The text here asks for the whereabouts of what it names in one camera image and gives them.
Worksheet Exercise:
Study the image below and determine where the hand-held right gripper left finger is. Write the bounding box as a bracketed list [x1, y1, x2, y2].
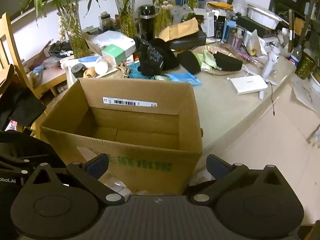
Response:
[24, 153, 125, 206]

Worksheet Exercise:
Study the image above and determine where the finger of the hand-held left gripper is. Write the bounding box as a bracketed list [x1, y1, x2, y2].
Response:
[0, 157, 40, 178]

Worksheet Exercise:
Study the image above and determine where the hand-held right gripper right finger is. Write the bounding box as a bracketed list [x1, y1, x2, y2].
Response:
[190, 154, 291, 205]

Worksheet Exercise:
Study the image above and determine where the brown cardboard box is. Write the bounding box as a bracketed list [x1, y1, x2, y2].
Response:
[41, 78, 203, 195]

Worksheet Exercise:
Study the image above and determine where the black foam sponge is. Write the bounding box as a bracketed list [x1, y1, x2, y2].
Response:
[179, 51, 202, 75]
[213, 52, 244, 72]

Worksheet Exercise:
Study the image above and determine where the black patterned cycling glove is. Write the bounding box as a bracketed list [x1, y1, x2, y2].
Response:
[134, 36, 165, 77]

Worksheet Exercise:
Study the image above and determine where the black cloth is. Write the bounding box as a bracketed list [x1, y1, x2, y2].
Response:
[0, 65, 47, 131]

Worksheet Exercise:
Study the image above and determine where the white flat rectangular box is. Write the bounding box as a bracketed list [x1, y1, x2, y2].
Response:
[227, 75, 268, 96]

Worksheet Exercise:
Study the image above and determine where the white tray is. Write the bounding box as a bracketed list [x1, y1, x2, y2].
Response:
[66, 65, 118, 86]

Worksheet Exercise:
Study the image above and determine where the blue face mask packet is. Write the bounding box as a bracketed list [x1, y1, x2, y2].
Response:
[164, 73, 202, 86]

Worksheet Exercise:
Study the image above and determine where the wooden toy with carabiner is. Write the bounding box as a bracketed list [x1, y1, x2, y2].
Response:
[84, 67, 97, 79]

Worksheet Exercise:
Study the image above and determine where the clear glass bowl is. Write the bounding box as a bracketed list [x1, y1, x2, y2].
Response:
[191, 45, 247, 76]

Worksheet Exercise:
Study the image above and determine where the black round speaker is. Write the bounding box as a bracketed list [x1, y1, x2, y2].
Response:
[71, 64, 84, 79]

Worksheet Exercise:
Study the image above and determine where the white round jar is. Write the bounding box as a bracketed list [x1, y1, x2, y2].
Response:
[95, 61, 109, 75]

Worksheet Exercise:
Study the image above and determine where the wooden chair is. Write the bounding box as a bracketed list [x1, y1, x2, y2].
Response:
[0, 12, 69, 101]

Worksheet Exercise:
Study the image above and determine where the teal cloth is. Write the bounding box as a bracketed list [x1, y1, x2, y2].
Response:
[127, 62, 156, 81]

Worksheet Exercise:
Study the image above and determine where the white blue bottle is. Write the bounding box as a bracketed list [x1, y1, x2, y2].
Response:
[60, 56, 103, 69]

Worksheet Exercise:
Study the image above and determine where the pink wrapped stick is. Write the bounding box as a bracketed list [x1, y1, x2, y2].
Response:
[234, 47, 266, 68]

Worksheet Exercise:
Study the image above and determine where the white printed paper sheet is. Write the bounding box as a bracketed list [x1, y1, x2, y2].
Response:
[291, 74, 320, 113]

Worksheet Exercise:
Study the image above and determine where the green white tissue box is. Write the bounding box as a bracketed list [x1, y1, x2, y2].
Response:
[101, 44, 136, 66]

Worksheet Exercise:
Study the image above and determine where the white gimbal on tripod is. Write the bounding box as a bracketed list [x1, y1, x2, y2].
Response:
[259, 43, 282, 100]

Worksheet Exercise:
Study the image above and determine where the black zippered case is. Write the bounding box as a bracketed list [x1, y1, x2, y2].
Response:
[170, 31, 208, 51]

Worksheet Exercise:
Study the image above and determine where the pink pump bottle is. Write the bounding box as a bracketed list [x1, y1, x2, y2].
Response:
[232, 27, 244, 50]

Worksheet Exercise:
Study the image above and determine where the white plastic bag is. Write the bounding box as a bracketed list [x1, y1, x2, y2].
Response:
[246, 29, 268, 57]

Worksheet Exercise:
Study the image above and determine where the green patterned pot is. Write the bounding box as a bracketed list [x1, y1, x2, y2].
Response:
[295, 52, 316, 79]

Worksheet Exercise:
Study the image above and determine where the cola bottle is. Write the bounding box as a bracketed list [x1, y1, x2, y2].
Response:
[288, 45, 303, 67]

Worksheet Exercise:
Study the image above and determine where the tall blue carton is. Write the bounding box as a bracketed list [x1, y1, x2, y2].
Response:
[222, 19, 237, 43]

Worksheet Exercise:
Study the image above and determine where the tall black carton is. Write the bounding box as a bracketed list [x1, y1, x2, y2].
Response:
[214, 15, 227, 39]

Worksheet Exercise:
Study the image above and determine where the tall white carton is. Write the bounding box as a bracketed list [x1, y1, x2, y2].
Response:
[206, 11, 217, 38]

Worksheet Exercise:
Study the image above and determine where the black rectangular box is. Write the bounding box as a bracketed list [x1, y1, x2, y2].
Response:
[236, 15, 270, 38]

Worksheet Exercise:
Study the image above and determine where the brown paper envelope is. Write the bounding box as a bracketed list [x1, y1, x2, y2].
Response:
[159, 17, 200, 42]

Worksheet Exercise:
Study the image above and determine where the black thermos bottle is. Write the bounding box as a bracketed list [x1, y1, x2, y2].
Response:
[139, 5, 157, 42]

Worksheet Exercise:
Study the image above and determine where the white food container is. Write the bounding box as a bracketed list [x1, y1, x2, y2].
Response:
[247, 4, 283, 30]

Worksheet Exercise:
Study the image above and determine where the yellow folded cloth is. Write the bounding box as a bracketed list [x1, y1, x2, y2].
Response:
[207, 2, 234, 12]

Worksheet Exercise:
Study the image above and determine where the clear plastic bag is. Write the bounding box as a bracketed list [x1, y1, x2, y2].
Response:
[231, 0, 248, 16]

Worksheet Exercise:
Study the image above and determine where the thin black cable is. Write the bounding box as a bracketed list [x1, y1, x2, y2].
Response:
[264, 80, 277, 117]

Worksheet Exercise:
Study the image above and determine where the flat panel on white mount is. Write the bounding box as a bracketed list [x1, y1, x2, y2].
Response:
[282, 9, 296, 53]

